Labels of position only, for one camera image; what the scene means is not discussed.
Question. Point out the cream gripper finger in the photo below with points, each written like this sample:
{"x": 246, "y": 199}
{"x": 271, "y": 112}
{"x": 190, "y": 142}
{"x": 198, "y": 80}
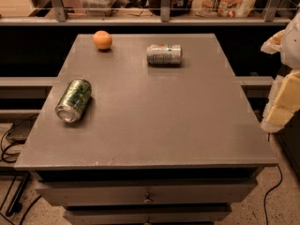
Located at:
{"x": 273, "y": 44}
{"x": 283, "y": 102}

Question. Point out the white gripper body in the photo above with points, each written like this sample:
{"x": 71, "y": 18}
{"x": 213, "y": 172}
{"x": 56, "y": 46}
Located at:
{"x": 292, "y": 49}

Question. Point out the white 7up can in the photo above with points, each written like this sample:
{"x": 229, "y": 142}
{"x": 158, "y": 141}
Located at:
{"x": 164, "y": 54}

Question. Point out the green soda can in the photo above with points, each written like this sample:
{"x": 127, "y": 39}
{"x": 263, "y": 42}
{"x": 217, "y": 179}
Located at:
{"x": 72, "y": 104}

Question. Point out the printed snack bag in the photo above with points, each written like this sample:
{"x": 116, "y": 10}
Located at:
{"x": 225, "y": 8}

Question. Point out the grey drawer cabinet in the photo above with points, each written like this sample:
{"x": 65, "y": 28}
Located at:
{"x": 158, "y": 144}

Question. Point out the orange fruit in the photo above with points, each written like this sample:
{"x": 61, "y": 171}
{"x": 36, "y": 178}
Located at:
{"x": 103, "y": 40}

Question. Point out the clear plastic container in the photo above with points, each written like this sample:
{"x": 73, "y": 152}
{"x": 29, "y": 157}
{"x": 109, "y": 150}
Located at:
{"x": 101, "y": 8}

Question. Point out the metal shelf rail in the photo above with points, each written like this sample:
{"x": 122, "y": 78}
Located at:
{"x": 53, "y": 12}

